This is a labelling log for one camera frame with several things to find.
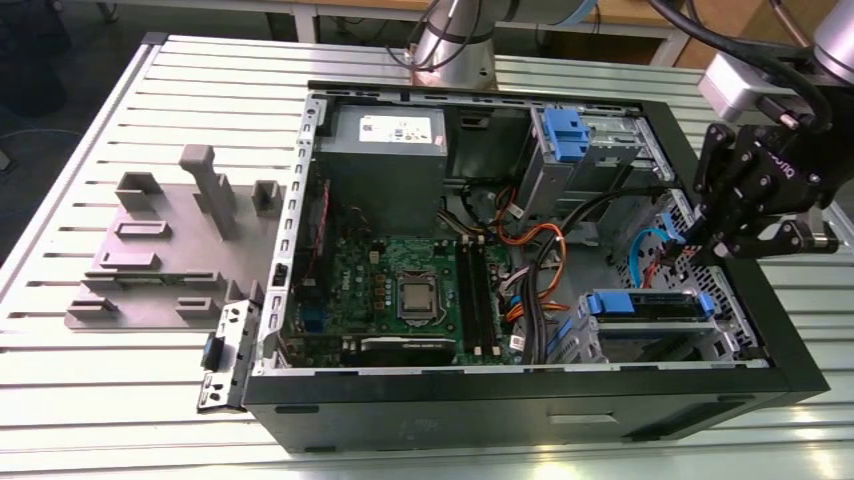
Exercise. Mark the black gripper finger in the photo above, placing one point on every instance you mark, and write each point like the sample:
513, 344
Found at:
761, 240
717, 170

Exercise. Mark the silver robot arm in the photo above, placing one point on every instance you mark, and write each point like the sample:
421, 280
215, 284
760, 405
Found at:
454, 55

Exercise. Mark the green motherboard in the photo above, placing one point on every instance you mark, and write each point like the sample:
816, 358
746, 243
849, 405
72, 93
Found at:
401, 255

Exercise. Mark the black RAM slot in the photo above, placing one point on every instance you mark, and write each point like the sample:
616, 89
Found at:
487, 295
469, 295

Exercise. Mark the black open PC case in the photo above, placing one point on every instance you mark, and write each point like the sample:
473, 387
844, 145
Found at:
467, 415

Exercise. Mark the black graphics card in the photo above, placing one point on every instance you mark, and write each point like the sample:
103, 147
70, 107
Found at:
401, 350

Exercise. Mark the silver CPU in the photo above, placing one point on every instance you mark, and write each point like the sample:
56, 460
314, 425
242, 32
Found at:
418, 299

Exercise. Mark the silver power supply unit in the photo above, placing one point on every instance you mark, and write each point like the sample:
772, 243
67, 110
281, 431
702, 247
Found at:
381, 190

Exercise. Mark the hard disk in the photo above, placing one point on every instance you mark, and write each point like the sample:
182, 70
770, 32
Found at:
610, 303

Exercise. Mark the grey parts rack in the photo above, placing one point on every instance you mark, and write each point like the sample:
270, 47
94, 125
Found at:
181, 255

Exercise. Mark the silver optical drive cage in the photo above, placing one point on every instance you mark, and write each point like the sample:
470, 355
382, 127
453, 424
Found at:
581, 180

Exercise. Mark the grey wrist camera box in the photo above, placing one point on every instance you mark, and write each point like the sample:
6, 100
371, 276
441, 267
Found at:
734, 85

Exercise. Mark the brown wooden cabinet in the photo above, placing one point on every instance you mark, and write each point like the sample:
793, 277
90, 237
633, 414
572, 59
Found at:
741, 20

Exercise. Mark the silver card retention bracket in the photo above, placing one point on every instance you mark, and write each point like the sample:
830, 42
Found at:
237, 325

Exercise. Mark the blue plastic drive latch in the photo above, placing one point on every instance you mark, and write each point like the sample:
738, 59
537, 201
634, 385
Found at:
568, 135

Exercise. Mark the blue bracket latch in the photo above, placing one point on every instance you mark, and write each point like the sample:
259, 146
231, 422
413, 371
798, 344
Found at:
214, 352

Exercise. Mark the wooden workbench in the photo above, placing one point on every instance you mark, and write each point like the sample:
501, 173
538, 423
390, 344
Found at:
628, 15

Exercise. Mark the silver disk bay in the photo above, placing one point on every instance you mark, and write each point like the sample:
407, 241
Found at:
654, 326

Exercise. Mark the green RAM stick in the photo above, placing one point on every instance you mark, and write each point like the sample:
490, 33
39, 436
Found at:
143, 281

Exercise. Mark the CPU socket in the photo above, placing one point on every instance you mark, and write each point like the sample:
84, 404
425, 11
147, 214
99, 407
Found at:
418, 274

